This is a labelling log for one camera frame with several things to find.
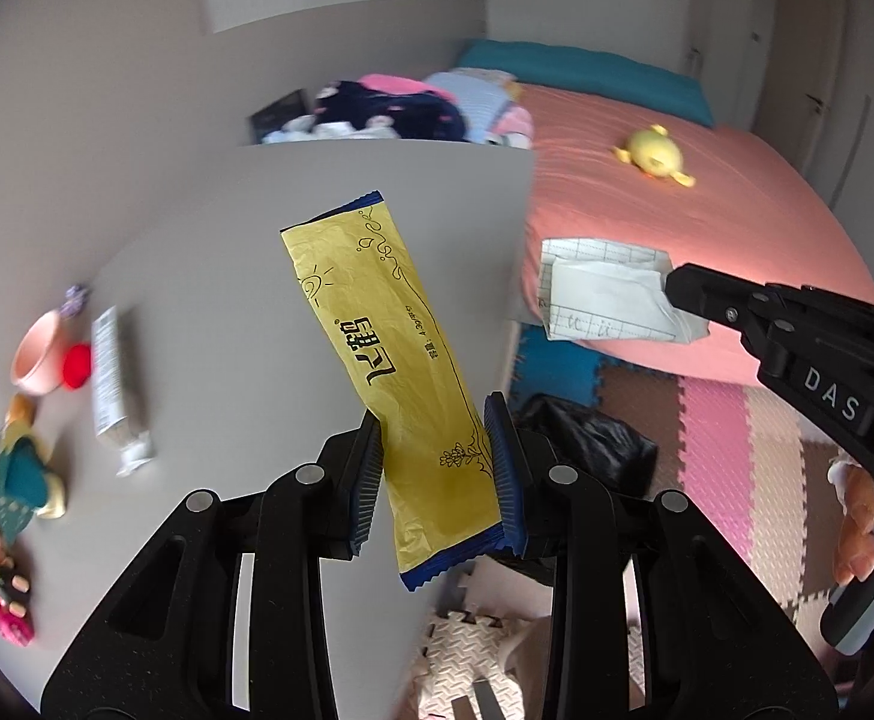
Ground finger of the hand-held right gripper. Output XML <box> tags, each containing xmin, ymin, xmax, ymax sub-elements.
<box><xmin>663</xmin><ymin>262</ymin><xmax>768</xmax><ymax>350</ymax></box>

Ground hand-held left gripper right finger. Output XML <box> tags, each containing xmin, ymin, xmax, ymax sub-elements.
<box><xmin>483</xmin><ymin>391</ymin><xmax>839</xmax><ymax>720</ymax></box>

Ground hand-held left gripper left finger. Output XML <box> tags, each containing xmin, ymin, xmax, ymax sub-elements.
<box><xmin>41</xmin><ymin>412</ymin><xmax>385</xmax><ymax>720</ymax></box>

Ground black trash bag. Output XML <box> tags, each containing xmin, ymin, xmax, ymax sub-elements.
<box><xmin>515</xmin><ymin>394</ymin><xmax>659</xmax><ymax>500</ymax></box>

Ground white paper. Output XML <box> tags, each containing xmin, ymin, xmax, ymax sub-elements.
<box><xmin>537</xmin><ymin>238</ymin><xmax>711</xmax><ymax>344</ymax></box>

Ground yellow snack wrapper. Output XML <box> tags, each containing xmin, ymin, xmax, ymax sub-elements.
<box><xmin>279</xmin><ymin>191</ymin><xmax>505</xmax><ymax>595</ymax></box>

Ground pink bowl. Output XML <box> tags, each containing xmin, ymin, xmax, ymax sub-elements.
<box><xmin>11</xmin><ymin>309</ymin><xmax>78</xmax><ymax>396</ymax></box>

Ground person's right hand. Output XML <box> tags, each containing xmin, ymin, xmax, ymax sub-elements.
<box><xmin>827</xmin><ymin>460</ymin><xmax>874</xmax><ymax>590</ymax></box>

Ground bed with pink sheet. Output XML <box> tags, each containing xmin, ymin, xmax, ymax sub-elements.
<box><xmin>507</xmin><ymin>81</ymin><xmax>874</xmax><ymax>385</ymax></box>

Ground foam puzzle floor mat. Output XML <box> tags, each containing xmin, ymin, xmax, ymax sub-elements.
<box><xmin>407</xmin><ymin>349</ymin><xmax>873</xmax><ymax>720</ymax></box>

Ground yellow plush duck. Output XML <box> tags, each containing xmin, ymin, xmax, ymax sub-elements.
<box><xmin>612</xmin><ymin>124</ymin><xmax>696</xmax><ymax>188</ymax></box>

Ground white wardrobe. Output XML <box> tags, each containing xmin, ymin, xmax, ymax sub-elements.
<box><xmin>677</xmin><ymin>0</ymin><xmax>874</xmax><ymax>293</ymax></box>

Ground teal pillow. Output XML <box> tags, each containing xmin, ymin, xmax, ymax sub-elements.
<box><xmin>455</xmin><ymin>37</ymin><xmax>715</xmax><ymax>128</ymax></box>

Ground white and pink garment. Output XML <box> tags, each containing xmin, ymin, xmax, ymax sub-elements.
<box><xmin>482</xmin><ymin>101</ymin><xmax>535</xmax><ymax>151</ymax></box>

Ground white tube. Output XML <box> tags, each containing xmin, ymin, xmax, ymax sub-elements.
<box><xmin>90</xmin><ymin>305</ymin><xmax>157</xmax><ymax>477</ymax></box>

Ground light blue striped cloth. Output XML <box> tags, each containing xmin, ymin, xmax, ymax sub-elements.
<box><xmin>425</xmin><ymin>69</ymin><xmax>516</xmax><ymax>128</ymax></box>

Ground red round toy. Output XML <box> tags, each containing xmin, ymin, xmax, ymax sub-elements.
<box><xmin>60</xmin><ymin>343</ymin><xmax>97</xmax><ymax>391</ymax></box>

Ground navy patterned garment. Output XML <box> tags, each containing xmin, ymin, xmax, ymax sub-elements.
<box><xmin>313</xmin><ymin>79</ymin><xmax>468</xmax><ymax>143</ymax></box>

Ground white cloth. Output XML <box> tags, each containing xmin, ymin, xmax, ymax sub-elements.
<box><xmin>260</xmin><ymin>116</ymin><xmax>397</xmax><ymax>145</ymax></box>

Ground dark book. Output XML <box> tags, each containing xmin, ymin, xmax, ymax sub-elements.
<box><xmin>248</xmin><ymin>88</ymin><xmax>310</xmax><ymax>143</ymax></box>

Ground doll with pink dress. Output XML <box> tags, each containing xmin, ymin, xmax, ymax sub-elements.
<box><xmin>0</xmin><ymin>508</ymin><xmax>37</xmax><ymax>646</ymax></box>

